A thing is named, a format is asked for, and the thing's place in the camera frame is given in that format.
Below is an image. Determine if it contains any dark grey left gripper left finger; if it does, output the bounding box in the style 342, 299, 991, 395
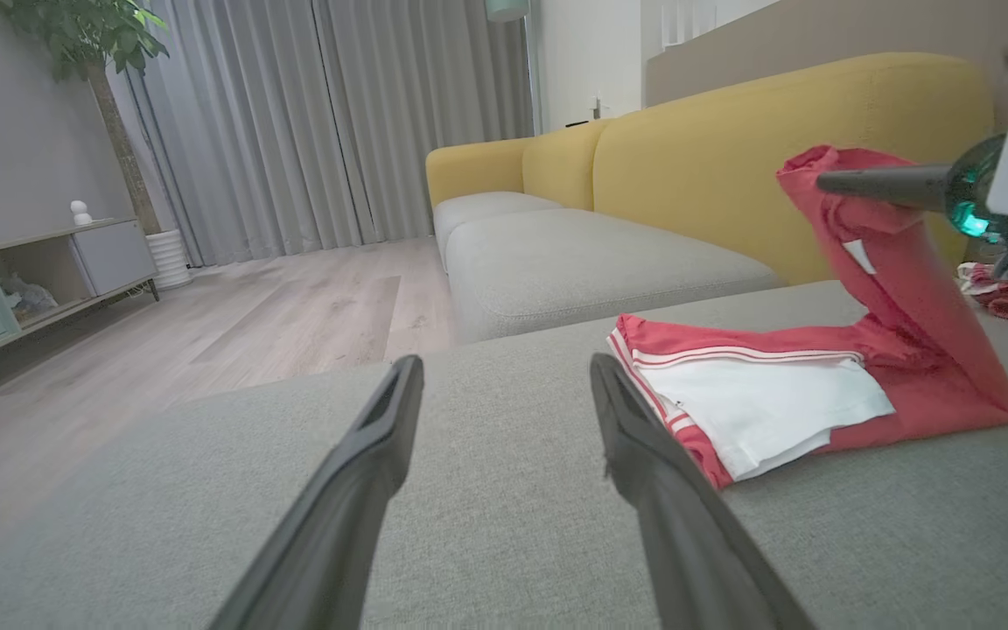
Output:
206, 354, 425, 630

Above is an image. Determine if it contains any pale crumpled bag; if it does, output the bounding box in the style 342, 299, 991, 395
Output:
0, 275, 60, 321

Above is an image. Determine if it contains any grey low tv cabinet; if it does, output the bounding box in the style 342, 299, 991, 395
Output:
0, 217, 162, 376

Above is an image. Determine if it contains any grey sofa seat cushion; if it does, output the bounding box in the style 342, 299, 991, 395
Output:
432, 191, 563, 263
445, 207, 786, 345

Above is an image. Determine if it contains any yellow sofa armrest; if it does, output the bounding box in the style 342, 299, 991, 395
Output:
425, 137, 529, 209

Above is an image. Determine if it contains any white ribbed plant pot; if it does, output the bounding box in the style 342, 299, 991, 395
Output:
144, 229, 195, 291

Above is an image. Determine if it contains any red and white t-shirt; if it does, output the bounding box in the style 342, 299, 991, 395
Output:
606, 144, 1008, 491

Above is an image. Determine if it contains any small yellow sofa backrest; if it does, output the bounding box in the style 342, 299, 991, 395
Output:
521, 120, 611, 212

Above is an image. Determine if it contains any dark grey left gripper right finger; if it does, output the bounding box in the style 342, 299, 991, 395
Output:
589, 353, 820, 630

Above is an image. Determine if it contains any grey pleated curtain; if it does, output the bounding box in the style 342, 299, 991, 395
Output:
123, 0, 536, 269

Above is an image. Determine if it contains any white vertical slat blind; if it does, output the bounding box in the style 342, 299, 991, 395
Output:
661, 0, 720, 52

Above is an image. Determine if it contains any large yellow sofa backrest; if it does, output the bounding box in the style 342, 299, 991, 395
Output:
592, 52, 996, 286

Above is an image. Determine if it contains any grey fabric sofa ottoman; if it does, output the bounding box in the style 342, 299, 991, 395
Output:
0, 280, 1008, 630

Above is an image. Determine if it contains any green leafy indoor tree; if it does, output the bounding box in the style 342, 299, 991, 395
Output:
0, 0, 172, 235

